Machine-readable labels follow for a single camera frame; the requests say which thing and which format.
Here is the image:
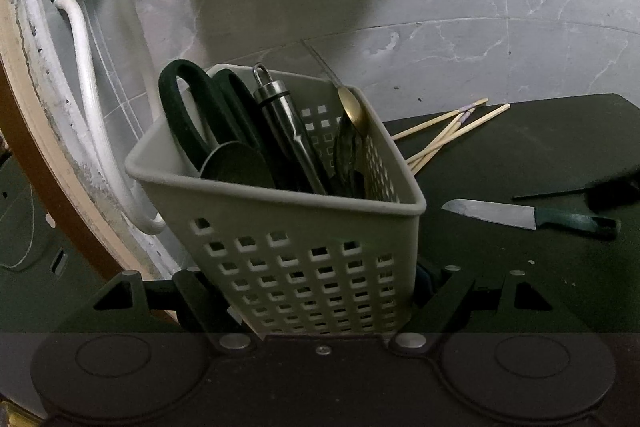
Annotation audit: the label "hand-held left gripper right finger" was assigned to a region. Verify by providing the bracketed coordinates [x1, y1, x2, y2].
[390, 259, 568, 356]

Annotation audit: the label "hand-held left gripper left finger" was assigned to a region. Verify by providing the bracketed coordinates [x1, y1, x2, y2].
[91, 268, 258, 356]

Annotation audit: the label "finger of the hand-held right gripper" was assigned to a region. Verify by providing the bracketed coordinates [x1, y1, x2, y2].
[584, 177, 640, 214]

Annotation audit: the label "green handled kitchen knife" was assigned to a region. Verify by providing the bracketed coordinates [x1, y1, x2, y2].
[441, 198, 622, 240]

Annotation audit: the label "white perforated plastic basket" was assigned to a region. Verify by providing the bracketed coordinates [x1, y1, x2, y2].
[125, 63, 427, 340]

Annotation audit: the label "plain wooden chopstick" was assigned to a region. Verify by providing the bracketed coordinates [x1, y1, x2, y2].
[409, 103, 512, 172]

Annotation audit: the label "dark round utensil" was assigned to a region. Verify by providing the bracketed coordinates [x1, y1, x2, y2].
[200, 141, 277, 190]

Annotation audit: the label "steel spoon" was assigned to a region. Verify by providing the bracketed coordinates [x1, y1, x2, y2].
[333, 119, 366, 198]

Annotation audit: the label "grey appliance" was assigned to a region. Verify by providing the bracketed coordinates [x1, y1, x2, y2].
[0, 152, 126, 338]

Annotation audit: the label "thin white cable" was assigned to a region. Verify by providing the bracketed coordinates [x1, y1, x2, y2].
[0, 202, 39, 269]

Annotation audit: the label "wooden door frame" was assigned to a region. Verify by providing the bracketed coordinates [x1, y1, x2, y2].
[0, 0, 196, 324]

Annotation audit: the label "black handled scissors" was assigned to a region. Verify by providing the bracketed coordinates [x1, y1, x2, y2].
[158, 59, 281, 168]

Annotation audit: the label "steel utensil with ring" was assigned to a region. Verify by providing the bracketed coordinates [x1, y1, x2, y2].
[252, 63, 331, 196]

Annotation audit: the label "white hose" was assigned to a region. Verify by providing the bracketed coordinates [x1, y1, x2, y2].
[50, 0, 166, 236]

